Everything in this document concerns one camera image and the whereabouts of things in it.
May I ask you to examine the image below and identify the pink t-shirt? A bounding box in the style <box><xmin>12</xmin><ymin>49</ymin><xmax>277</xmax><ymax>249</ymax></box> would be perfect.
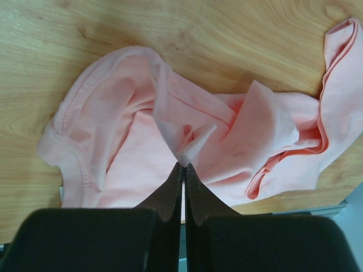
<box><xmin>37</xmin><ymin>19</ymin><xmax>362</xmax><ymax>208</ymax></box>

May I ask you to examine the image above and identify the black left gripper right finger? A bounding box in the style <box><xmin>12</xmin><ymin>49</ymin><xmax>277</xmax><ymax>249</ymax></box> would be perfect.
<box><xmin>184</xmin><ymin>165</ymin><xmax>359</xmax><ymax>271</ymax></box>

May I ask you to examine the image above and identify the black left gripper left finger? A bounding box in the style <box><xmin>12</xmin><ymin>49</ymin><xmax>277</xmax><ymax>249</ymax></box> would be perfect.
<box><xmin>1</xmin><ymin>164</ymin><xmax>182</xmax><ymax>271</ymax></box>

